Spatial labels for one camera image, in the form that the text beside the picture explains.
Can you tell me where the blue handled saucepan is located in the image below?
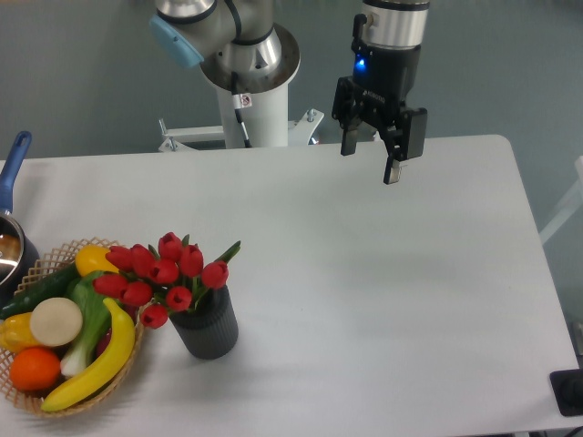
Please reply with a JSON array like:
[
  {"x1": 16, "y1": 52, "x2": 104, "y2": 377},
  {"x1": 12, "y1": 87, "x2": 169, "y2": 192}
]
[{"x1": 1, "y1": 131, "x2": 39, "y2": 306}]

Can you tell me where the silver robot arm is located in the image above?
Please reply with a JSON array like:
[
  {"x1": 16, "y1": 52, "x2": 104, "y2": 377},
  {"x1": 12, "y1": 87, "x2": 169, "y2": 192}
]
[{"x1": 149, "y1": 1, "x2": 429, "y2": 184}]

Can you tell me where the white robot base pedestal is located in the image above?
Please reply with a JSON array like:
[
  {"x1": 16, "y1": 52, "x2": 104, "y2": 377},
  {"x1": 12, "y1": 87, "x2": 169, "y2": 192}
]
[{"x1": 159, "y1": 84, "x2": 324, "y2": 152}]

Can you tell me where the yellow bell pepper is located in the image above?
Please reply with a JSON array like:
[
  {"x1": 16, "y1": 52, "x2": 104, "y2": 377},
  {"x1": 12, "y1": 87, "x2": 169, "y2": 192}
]
[{"x1": 1, "y1": 312, "x2": 42, "y2": 353}]

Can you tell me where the yellow banana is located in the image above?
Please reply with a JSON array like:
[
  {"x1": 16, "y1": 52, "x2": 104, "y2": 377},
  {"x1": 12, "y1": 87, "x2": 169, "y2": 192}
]
[{"x1": 41, "y1": 298, "x2": 136, "y2": 413}]

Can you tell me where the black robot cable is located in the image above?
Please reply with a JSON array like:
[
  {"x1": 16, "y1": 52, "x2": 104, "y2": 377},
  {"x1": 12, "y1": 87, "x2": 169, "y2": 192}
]
[{"x1": 230, "y1": 71, "x2": 253, "y2": 149}]

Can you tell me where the white frame at right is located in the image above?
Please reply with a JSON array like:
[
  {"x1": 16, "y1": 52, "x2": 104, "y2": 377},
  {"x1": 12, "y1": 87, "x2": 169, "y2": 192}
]
[{"x1": 538, "y1": 156, "x2": 582, "y2": 245}]

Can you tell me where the black device at table edge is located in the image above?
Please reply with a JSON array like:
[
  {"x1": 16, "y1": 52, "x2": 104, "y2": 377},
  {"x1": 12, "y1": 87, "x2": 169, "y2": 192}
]
[{"x1": 549, "y1": 369, "x2": 582, "y2": 417}]

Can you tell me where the yellow lemon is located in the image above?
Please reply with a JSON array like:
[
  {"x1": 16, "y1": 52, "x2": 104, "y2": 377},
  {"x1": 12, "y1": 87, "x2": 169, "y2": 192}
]
[{"x1": 75, "y1": 245, "x2": 119, "y2": 277}]

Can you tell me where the red tulip bouquet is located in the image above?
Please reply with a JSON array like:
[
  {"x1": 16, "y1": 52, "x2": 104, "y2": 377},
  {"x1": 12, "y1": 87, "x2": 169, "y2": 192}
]
[{"x1": 93, "y1": 232, "x2": 240, "y2": 329}]

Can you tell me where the orange fruit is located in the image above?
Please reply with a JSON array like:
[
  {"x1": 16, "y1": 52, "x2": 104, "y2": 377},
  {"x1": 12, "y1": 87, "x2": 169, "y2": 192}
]
[{"x1": 9, "y1": 347, "x2": 61, "y2": 391}]

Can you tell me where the green bok choy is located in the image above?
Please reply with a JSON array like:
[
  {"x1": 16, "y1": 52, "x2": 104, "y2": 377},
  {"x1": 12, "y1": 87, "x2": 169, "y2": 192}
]
[{"x1": 60, "y1": 270, "x2": 110, "y2": 379}]

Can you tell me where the green cucumber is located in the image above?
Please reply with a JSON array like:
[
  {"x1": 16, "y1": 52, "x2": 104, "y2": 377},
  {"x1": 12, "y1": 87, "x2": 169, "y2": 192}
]
[{"x1": 1, "y1": 263, "x2": 80, "y2": 320}]

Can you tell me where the woven wicker basket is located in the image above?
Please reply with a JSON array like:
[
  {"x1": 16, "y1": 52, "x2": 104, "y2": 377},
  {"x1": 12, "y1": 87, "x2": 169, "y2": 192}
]
[{"x1": 1, "y1": 237, "x2": 145, "y2": 419}]

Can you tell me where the dark grey ribbed vase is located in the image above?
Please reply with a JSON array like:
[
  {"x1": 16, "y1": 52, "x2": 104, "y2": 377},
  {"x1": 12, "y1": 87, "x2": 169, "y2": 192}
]
[{"x1": 169, "y1": 286, "x2": 239, "y2": 360}]

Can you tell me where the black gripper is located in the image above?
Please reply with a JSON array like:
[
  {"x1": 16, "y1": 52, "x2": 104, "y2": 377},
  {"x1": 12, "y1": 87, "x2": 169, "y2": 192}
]
[{"x1": 332, "y1": 45, "x2": 428, "y2": 185}]

